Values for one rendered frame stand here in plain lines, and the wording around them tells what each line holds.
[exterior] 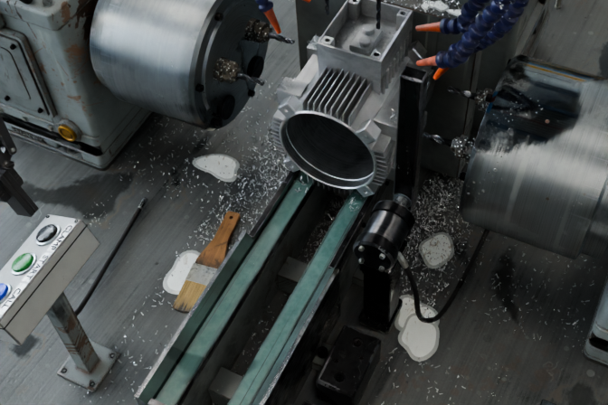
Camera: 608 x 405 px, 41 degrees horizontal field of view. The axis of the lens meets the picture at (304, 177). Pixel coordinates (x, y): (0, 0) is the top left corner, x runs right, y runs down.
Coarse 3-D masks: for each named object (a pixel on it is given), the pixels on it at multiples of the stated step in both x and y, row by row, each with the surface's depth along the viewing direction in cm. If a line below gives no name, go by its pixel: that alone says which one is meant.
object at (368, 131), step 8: (408, 48) 124; (416, 48) 123; (424, 48) 125; (408, 56) 125; (416, 56) 124; (280, 104) 119; (288, 104) 117; (296, 104) 118; (288, 112) 118; (368, 120) 114; (360, 128) 114; (368, 128) 114; (376, 128) 115; (360, 136) 115; (368, 136) 114; (376, 136) 114; (288, 160) 127; (296, 168) 128; (368, 184) 123; (376, 184) 124; (360, 192) 125; (368, 192) 124
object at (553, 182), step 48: (480, 96) 119; (528, 96) 106; (576, 96) 105; (480, 144) 106; (528, 144) 104; (576, 144) 102; (480, 192) 108; (528, 192) 105; (576, 192) 103; (528, 240) 112; (576, 240) 106
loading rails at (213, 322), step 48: (288, 192) 129; (336, 192) 142; (384, 192) 131; (240, 240) 122; (288, 240) 128; (336, 240) 123; (240, 288) 118; (288, 288) 130; (336, 288) 120; (192, 336) 114; (240, 336) 122; (288, 336) 113; (144, 384) 108; (192, 384) 111; (240, 384) 109; (288, 384) 113
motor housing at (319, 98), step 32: (320, 96) 116; (352, 96) 117; (384, 96) 120; (288, 128) 125; (320, 128) 131; (352, 128) 115; (320, 160) 129; (352, 160) 129; (384, 160) 117; (352, 192) 127
